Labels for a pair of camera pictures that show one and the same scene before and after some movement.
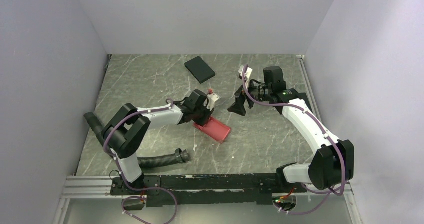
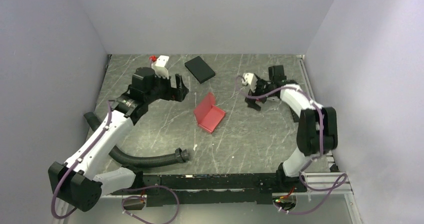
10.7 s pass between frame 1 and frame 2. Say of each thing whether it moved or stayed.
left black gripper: moved
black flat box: stayed
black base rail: stayed
